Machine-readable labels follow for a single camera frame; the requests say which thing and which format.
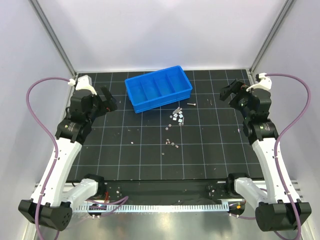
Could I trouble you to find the blue plastic compartment bin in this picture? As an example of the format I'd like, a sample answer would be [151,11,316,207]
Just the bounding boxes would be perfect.
[124,65,193,114]

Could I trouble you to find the black grid cutting mat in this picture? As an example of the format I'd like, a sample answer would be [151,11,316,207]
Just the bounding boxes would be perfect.
[67,69,263,182]

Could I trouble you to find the white slotted cable duct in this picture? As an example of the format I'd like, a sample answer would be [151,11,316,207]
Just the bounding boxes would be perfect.
[74,202,229,213]

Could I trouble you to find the right aluminium frame post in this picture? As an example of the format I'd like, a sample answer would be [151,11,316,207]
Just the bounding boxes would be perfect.
[249,0,296,73]

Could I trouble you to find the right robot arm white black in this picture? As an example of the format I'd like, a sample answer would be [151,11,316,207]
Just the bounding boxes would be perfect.
[219,79,312,232]

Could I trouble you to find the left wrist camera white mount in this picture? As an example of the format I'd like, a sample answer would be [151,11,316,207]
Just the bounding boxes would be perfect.
[68,75,97,95]

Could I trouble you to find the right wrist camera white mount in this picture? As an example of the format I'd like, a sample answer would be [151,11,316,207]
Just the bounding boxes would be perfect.
[246,72,272,92]

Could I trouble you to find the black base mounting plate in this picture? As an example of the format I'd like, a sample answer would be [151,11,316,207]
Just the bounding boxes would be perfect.
[104,179,242,205]

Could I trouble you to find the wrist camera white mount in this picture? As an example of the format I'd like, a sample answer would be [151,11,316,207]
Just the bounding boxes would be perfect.
[68,75,97,95]
[246,72,272,92]

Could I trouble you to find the left aluminium frame post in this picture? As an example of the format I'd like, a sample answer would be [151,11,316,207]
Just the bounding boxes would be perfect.
[29,0,77,77]

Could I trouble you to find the aluminium frame post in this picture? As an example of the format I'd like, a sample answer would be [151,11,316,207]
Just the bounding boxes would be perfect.
[29,0,77,77]
[249,0,296,73]

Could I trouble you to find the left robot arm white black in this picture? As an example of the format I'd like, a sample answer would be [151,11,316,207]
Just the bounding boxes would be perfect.
[18,86,117,231]

